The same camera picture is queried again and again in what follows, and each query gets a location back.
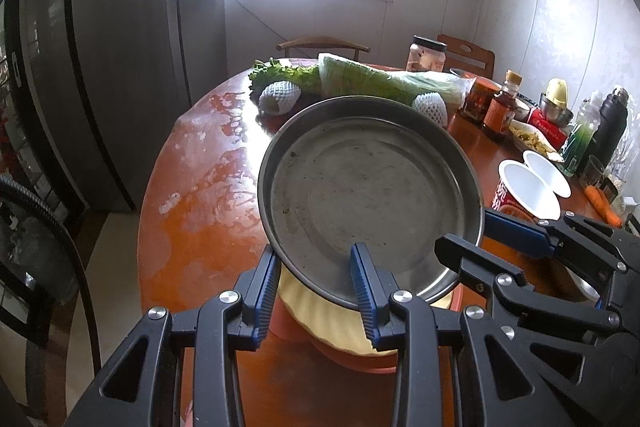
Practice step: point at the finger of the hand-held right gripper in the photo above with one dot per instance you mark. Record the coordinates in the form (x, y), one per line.
(515, 232)
(480, 264)

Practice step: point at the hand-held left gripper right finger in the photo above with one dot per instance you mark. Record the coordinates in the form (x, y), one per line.
(367, 302)

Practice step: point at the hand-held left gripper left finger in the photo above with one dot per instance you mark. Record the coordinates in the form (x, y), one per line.
(262, 302)

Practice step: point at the red paper noodle bowl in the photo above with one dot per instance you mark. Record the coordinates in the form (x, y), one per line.
(530, 197)

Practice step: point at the cream shell-shaped plate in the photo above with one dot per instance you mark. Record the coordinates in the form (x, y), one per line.
(320, 322)

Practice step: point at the orange plastic plate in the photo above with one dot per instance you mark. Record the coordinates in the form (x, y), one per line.
(350, 363)

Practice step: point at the white paper bowl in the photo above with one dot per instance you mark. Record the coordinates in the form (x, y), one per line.
(550, 174)

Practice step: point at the large stainless steel bowl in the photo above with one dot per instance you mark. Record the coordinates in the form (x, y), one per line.
(586, 291)

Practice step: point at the stainless steel plate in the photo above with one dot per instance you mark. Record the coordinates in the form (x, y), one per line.
(370, 207)

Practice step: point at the orange carrot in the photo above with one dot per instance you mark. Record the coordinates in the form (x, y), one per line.
(602, 204)

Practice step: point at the white dish of food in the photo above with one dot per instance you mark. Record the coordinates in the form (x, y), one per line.
(535, 139)

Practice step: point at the clear plastic cup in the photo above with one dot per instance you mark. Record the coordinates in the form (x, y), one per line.
(592, 172)

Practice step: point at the small steel cup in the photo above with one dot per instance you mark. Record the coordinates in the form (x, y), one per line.
(612, 191)

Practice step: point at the red tissue box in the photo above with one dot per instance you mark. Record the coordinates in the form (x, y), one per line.
(547, 127)

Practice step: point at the clear bottle with green liquid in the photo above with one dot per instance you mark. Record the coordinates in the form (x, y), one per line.
(580, 139)

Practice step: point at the bottle with orange cap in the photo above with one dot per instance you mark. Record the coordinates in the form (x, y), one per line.
(500, 112)

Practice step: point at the steel bowl holding yellow cup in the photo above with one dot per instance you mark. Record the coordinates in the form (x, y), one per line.
(555, 114)

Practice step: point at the white ceramic bowl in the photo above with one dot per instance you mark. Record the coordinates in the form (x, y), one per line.
(523, 108)

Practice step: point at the red chili sauce jar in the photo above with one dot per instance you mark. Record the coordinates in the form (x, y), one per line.
(477, 99)

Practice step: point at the clear plastic bag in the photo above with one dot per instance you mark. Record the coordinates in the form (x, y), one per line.
(629, 142)

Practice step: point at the fruit in white foam net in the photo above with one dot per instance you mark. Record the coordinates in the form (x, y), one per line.
(277, 99)
(431, 107)

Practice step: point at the black thermos flask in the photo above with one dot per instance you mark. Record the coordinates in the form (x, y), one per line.
(615, 117)

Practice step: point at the small stainless steel bowl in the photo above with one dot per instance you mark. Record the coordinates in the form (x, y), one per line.
(460, 73)

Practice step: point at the wooden chair with panel back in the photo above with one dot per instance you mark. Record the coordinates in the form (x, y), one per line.
(467, 54)

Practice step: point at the clear jar with black lid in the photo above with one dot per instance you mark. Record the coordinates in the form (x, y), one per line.
(427, 54)

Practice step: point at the wrapped napa cabbage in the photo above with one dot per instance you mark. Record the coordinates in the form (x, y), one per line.
(380, 79)

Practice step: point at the green lettuce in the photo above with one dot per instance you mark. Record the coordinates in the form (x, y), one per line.
(285, 74)

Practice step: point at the wooden chair with curved back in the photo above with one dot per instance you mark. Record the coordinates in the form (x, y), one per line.
(325, 43)

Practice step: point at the dark grey refrigerator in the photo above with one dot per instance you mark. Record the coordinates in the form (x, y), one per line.
(100, 57)

